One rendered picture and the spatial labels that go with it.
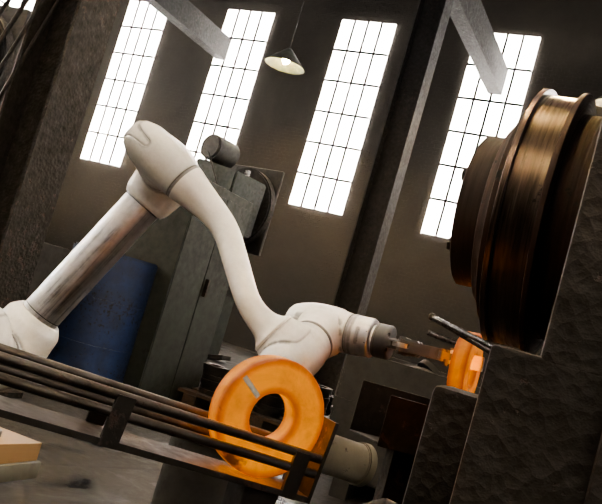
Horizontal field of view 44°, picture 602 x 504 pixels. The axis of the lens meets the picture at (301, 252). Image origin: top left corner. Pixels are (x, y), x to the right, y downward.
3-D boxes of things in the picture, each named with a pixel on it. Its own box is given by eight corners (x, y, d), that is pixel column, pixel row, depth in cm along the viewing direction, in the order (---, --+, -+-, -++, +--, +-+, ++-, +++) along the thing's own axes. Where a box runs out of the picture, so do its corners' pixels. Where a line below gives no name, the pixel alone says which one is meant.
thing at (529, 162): (539, 363, 152) (597, 144, 156) (500, 344, 110) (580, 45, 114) (508, 354, 155) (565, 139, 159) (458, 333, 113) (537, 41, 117)
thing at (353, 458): (368, 493, 101) (384, 451, 102) (316, 477, 97) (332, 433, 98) (345, 478, 107) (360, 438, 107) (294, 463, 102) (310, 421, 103)
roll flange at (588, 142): (591, 377, 148) (649, 152, 152) (570, 364, 106) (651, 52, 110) (539, 363, 152) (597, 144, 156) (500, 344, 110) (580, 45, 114)
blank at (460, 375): (488, 341, 162) (472, 338, 164) (475, 326, 149) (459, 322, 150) (471, 412, 159) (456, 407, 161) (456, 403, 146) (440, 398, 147)
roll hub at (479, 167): (494, 299, 149) (530, 166, 151) (464, 277, 124) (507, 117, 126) (466, 293, 152) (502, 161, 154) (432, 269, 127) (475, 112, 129)
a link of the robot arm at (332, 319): (359, 345, 173) (335, 371, 162) (299, 331, 179) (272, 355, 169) (360, 302, 169) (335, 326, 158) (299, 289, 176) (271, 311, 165)
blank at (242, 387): (258, 504, 95) (247, 495, 98) (345, 423, 101) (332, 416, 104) (192, 414, 90) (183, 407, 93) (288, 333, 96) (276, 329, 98)
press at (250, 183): (110, 328, 928) (174, 121, 949) (175, 341, 1021) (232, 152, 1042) (187, 358, 847) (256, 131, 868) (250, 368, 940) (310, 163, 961)
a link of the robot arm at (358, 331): (339, 352, 162) (364, 358, 159) (348, 311, 163) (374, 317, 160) (353, 355, 170) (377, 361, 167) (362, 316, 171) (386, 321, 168)
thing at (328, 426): (309, 504, 96) (339, 424, 98) (305, 503, 96) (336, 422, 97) (283, 484, 103) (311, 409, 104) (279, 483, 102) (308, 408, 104)
